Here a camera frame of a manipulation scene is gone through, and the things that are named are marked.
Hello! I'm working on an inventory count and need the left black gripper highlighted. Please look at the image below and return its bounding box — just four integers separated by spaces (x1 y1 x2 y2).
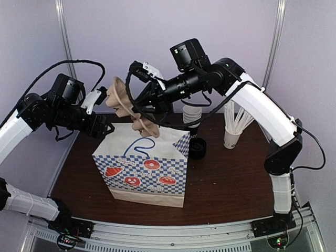
51 102 114 139

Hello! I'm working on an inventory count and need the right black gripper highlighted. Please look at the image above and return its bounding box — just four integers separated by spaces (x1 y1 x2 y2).
132 67 203 114

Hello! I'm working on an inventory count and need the cardboard cup carrier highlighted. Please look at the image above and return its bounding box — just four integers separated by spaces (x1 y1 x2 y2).
106 76 160 138

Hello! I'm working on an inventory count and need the stack of paper cups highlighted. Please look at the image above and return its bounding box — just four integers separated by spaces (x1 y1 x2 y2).
183 105 202 135

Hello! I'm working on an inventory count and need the blue checkered paper bag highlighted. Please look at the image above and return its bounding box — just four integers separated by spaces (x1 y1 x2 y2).
92 123 190 208

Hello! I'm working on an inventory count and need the stack of black lids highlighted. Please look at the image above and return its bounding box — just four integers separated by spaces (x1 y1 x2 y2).
188 138 207 160

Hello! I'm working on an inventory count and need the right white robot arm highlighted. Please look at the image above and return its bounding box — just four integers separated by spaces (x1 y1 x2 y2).
129 38 302 232

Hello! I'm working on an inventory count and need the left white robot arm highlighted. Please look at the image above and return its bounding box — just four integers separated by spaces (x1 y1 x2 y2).
1 73 114 233

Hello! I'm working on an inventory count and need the bundle of white straws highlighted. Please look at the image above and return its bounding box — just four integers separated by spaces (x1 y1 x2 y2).
224 101 254 135

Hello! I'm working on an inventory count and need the white cup holding straws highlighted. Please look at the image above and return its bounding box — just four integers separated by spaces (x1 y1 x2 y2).
223 127 242 149

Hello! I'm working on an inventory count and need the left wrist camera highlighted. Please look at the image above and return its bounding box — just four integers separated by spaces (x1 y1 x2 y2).
80 87 107 115

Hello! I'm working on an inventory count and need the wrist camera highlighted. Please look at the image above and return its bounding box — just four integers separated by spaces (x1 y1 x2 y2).
80 87 107 115
129 61 164 83

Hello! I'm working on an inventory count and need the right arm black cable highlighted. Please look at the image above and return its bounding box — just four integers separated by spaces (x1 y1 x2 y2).
124 70 327 171

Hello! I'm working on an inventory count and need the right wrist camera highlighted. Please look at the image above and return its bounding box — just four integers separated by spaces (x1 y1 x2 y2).
129 61 164 83

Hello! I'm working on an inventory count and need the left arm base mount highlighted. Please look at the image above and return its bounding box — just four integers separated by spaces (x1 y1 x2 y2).
46 211 94 238

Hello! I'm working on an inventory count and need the right aluminium post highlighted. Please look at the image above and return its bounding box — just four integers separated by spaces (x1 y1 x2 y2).
262 0 287 89

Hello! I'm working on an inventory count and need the aluminium post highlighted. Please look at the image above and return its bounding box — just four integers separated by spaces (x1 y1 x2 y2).
54 0 78 79
262 0 287 89

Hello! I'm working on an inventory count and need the left aluminium post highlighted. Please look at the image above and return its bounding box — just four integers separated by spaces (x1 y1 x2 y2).
54 0 78 79

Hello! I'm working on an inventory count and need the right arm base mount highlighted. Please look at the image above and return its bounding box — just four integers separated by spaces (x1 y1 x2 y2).
251 210 296 238

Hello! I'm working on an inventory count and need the aluminium front rail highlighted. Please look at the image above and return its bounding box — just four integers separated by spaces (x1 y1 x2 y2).
22 202 321 252

